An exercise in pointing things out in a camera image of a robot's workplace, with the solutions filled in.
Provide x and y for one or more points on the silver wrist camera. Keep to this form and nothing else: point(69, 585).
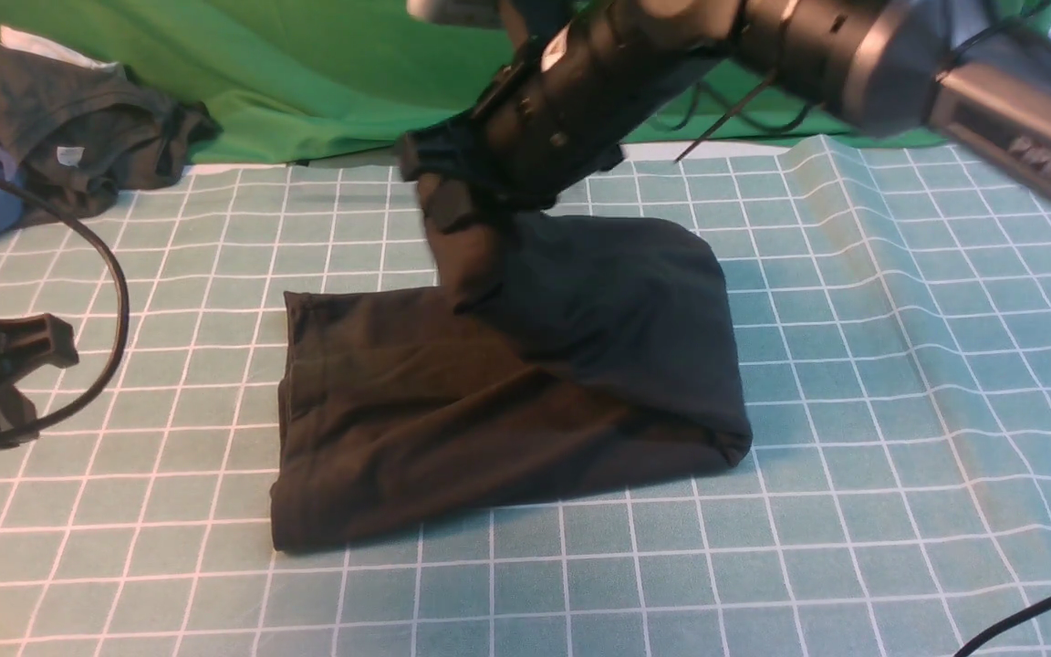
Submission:
point(478, 14)

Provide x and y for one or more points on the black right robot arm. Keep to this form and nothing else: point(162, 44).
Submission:
point(884, 67)

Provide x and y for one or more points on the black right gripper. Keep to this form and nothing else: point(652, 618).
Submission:
point(581, 80)

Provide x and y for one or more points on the green backdrop cloth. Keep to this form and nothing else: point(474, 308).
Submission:
point(286, 80)

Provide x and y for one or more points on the dark gray crumpled shirt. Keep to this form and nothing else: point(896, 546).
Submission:
point(82, 136)

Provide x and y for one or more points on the green checkered tablecloth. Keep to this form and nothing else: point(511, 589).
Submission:
point(893, 312)

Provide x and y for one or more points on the dark gray long-sleeve top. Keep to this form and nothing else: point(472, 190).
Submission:
point(556, 357)

